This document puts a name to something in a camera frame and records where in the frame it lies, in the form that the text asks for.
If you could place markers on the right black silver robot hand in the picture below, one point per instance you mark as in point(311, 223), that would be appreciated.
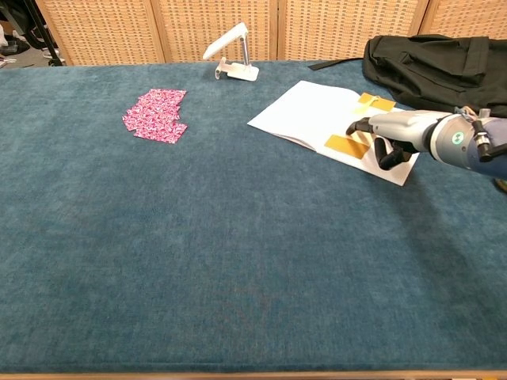
point(402, 128)

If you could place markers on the tan white paper bookmark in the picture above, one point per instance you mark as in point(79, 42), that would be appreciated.
point(345, 145)

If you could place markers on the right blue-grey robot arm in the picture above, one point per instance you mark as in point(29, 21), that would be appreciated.
point(471, 144)

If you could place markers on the white open notebook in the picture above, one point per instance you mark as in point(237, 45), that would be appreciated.
point(309, 112)

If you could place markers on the black backpack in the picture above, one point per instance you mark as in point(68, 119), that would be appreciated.
point(431, 67)

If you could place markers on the wicker wooden folding screen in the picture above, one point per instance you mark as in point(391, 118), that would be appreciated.
point(328, 27)

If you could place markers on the white folding phone stand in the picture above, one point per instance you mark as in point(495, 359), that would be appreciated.
point(227, 41)

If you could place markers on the blue carpet table cover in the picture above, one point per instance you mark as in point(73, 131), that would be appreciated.
point(198, 237)

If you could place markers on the pink patterned cloth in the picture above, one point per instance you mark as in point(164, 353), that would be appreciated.
point(156, 116)

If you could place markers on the black tripod stand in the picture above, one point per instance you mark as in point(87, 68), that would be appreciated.
point(45, 35)

